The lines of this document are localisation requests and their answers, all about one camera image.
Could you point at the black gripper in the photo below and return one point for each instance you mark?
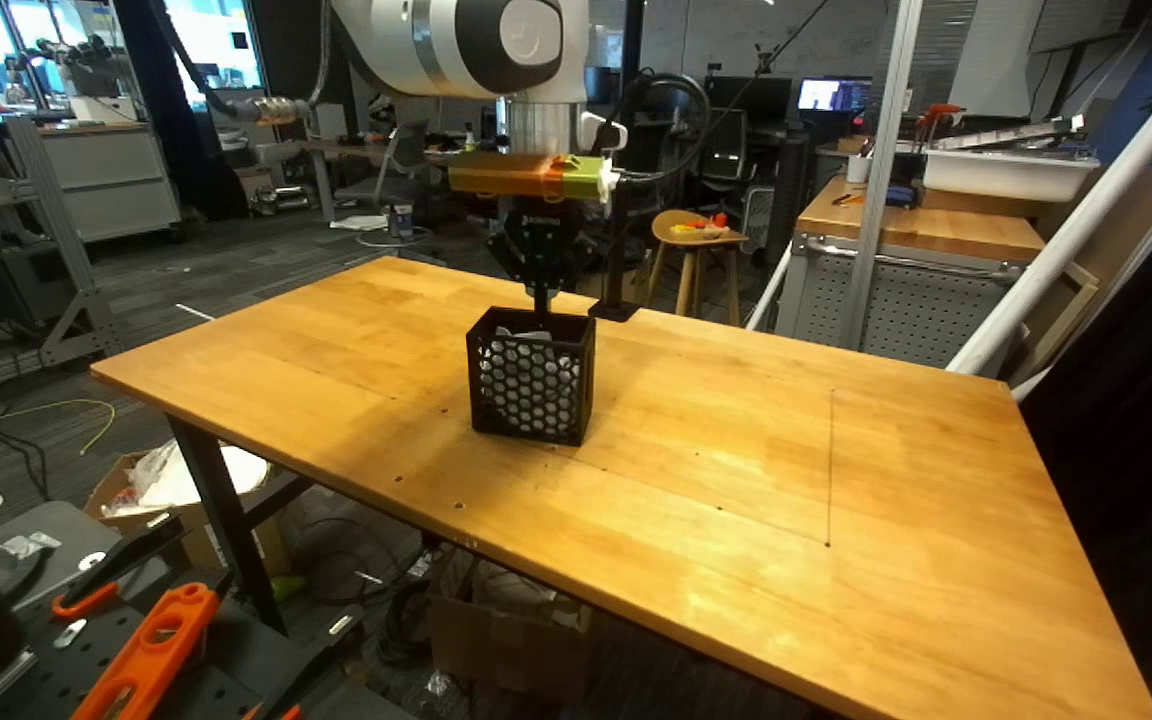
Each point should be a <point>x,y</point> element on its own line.
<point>537,230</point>

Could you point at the black perforated box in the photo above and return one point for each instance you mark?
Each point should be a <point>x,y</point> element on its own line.
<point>479,385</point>

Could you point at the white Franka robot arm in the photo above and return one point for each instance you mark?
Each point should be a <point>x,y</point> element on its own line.
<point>443,44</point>

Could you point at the brown cardboard box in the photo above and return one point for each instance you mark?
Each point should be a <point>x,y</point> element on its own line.
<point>510,641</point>

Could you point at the red yellow toy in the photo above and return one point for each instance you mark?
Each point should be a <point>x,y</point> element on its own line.
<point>698,224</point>

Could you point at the round wooden stool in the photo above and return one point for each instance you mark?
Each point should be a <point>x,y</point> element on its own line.
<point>726,241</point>

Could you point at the short white pole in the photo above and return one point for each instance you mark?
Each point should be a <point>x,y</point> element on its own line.
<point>770,287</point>

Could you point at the black vertical pole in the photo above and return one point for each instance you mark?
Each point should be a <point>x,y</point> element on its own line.
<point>628,41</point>

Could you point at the computer monitor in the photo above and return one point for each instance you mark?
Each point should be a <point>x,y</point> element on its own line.
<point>832,92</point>

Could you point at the wooden top workbench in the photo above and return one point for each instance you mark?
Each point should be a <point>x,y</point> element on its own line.
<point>922,224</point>

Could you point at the black table leg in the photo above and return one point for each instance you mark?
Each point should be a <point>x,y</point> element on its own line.
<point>222,521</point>

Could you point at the white plastic bag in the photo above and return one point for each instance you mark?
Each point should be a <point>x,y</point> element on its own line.
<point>179,486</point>

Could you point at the white cabinet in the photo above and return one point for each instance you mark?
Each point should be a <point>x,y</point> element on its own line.
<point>109,186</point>

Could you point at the white plastic bin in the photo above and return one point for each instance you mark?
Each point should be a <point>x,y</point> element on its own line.
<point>1001,173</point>

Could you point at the orange tool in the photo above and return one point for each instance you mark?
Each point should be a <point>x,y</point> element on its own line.
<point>151,647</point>

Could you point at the long white pole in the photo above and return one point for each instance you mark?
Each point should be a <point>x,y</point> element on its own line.
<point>1082,215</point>

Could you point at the black curtain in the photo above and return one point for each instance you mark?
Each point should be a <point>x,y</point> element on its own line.
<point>1121,403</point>

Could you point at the yellow-green wrist camera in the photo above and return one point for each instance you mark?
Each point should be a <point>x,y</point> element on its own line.
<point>529,176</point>

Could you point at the grey metal post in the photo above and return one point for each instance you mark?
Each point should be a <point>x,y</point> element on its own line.
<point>885,162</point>

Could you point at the grey metal shelf frame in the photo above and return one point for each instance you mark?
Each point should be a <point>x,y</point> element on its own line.
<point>61,246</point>

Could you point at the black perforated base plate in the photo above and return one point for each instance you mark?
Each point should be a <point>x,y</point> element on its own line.
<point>243,666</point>

